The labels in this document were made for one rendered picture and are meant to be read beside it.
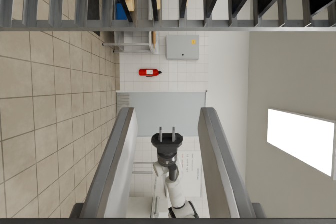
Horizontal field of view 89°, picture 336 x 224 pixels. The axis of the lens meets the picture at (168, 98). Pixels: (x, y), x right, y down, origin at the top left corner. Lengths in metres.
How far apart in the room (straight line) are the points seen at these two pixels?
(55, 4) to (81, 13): 0.10
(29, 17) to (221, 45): 3.74
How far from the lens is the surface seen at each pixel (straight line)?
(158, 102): 3.94
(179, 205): 0.95
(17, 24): 0.86
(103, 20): 0.70
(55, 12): 0.80
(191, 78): 3.94
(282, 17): 0.77
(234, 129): 4.30
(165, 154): 0.73
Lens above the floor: 1.18
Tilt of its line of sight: level
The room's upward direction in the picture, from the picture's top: 90 degrees clockwise
